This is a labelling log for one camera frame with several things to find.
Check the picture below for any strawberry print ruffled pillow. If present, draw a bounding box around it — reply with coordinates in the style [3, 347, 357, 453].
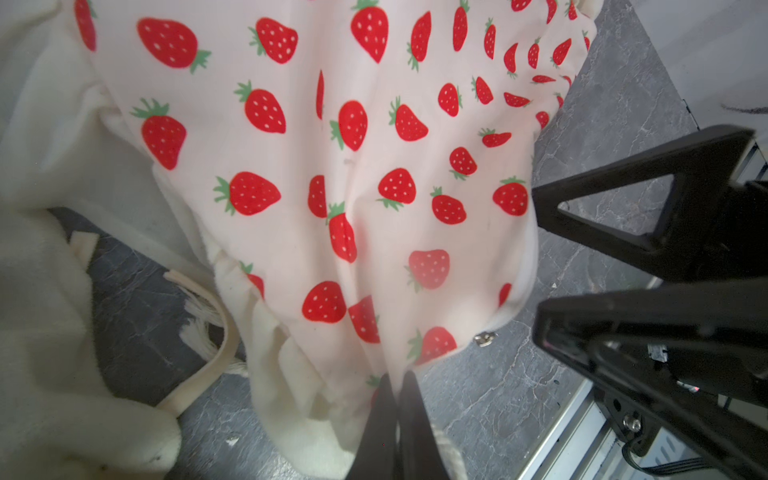
[0, 0, 604, 480]

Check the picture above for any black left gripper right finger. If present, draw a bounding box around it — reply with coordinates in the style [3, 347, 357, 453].
[398, 371, 450, 480]

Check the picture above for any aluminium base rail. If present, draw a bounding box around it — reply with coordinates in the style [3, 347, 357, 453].
[518, 380, 694, 479]

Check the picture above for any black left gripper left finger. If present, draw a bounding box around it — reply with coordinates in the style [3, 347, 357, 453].
[346, 374, 398, 480]

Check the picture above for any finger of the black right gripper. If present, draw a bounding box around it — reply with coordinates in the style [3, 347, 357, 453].
[532, 281, 767, 479]
[532, 125, 767, 282]

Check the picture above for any cream animal print pillow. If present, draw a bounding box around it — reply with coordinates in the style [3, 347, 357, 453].
[1, 209, 181, 479]

